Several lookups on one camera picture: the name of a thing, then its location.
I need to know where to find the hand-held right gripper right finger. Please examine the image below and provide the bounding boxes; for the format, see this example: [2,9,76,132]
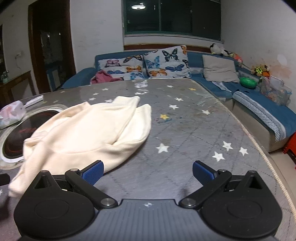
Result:
[179,160,270,209]

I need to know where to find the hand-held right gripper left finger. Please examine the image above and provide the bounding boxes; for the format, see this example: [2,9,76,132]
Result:
[28,160,118,209]

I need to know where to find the cream sweatshirt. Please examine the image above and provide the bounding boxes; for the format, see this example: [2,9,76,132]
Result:
[8,95,152,198]

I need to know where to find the round black induction cooktop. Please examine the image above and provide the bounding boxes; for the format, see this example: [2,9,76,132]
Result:
[0,104,67,168]

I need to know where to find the blue sectional sofa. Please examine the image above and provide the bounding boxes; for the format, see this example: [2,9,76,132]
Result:
[59,51,296,152]

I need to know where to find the red plastic stool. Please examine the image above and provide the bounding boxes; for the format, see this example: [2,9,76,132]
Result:
[282,132,296,167]

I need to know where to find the pink cloth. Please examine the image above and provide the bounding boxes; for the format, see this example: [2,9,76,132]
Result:
[90,70,123,84]

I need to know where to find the soft tissue pack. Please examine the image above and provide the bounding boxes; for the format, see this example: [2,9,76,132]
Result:
[0,101,26,130]

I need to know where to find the green bowl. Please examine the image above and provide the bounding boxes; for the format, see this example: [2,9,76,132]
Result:
[239,77,258,88]

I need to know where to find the plain beige cushion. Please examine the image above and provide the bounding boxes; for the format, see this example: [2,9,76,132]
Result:
[202,55,240,83]

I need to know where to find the wide butterfly print pillow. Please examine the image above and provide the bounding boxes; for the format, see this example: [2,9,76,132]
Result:
[97,55,148,81]

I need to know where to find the square butterfly print pillow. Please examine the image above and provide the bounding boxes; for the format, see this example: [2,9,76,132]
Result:
[143,45,191,79]

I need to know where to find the yellow and orange plush toys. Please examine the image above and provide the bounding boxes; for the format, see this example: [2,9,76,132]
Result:
[252,64,271,77]

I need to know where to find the wooden side table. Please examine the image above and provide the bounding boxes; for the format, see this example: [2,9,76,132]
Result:
[0,71,36,106]

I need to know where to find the black and white plush toy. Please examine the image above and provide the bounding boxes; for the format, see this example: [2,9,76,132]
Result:
[210,44,229,57]

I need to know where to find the dark wooden doorway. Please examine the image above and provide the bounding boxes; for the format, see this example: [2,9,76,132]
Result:
[28,0,77,93]

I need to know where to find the green framed window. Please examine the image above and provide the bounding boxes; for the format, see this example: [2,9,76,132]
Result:
[121,0,225,42]

